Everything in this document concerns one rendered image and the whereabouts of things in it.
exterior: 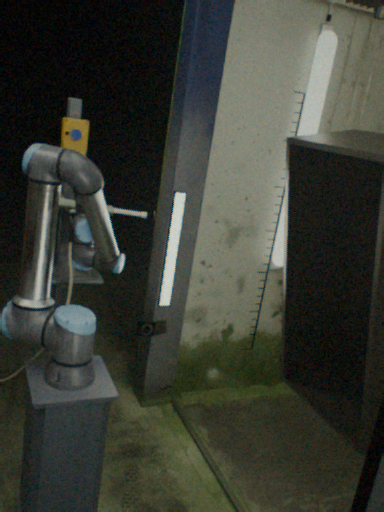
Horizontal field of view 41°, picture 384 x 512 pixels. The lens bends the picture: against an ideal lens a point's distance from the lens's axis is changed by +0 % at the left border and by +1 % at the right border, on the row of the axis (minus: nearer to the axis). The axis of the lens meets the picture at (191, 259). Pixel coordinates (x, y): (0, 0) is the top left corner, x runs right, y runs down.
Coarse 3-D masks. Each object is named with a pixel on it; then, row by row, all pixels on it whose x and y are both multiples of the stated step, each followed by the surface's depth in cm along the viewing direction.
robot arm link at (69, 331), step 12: (60, 312) 185; (72, 312) 187; (84, 312) 189; (48, 324) 185; (60, 324) 182; (72, 324) 181; (84, 324) 183; (48, 336) 184; (60, 336) 183; (72, 336) 182; (84, 336) 184; (48, 348) 187; (60, 348) 184; (72, 348) 184; (84, 348) 186; (60, 360) 185; (72, 360) 185; (84, 360) 188
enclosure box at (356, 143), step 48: (288, 144) 215; (336, 144) 190; (288, 192) 224; (336, 192) 234; (288, 240) 232; (336, 240) 244; (288, 288) 241; (336, 288) 253; (288, 336) 251; (336, 336) 264; (288, 384) 251; (336, 384) 251
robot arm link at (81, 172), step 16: (64, 160) 172; (80, 160) 174; (64, 176) 174; (80, 176) 174; (96, 176) 177; (80, 192) 178; (96, 192) 180; (96, 208) 188; (96, 224) 195; (96, 240) 205; (112, 240) 208; (96, 256) 220; (112, 256) 215; (112, 272) 222
